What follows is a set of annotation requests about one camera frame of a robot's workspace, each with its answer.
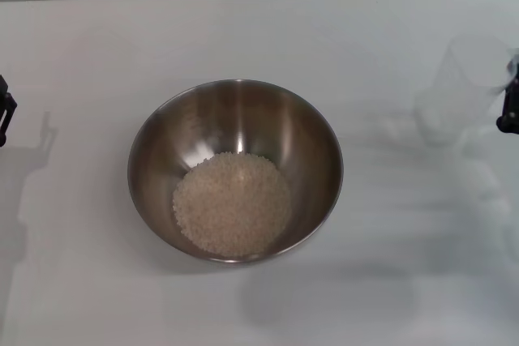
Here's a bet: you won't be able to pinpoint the clear plastic measuring cup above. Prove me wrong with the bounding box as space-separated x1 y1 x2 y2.
412 32 519 145

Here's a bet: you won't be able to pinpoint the stainless steel mixing bowl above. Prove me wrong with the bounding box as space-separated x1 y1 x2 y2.
127 78 345 268

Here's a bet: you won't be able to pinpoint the white rice grains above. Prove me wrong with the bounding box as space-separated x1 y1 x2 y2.
171 152 294 259

